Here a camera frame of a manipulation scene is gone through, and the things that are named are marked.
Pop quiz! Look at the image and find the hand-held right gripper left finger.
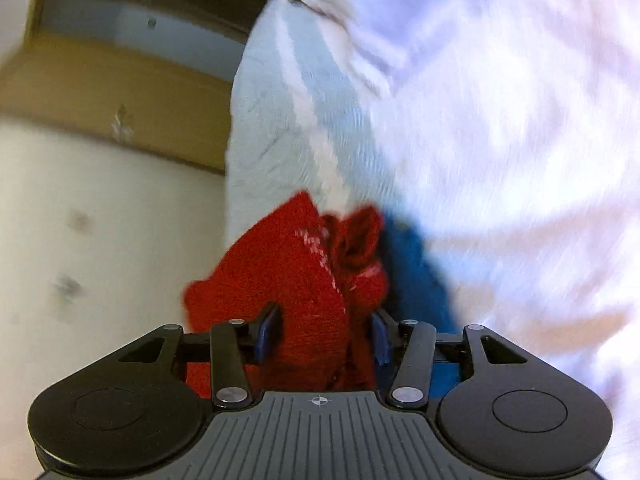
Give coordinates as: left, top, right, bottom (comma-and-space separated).
119, 302, 282, 409

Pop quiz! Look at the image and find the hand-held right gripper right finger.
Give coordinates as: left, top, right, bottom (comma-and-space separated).
370, 309, 534, 410

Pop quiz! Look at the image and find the red patterned knit sweater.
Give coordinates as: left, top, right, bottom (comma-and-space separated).
182, 190, 391, 402

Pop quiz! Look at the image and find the blue cloth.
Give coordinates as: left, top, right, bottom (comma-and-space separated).
377, 212, 464, 397

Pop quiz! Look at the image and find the pale herringbone bedspread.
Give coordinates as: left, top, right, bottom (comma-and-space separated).
224, 0, 406, 246

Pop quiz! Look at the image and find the wooden wardrobe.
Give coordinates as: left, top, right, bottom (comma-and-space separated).
0, 0, 283, 177

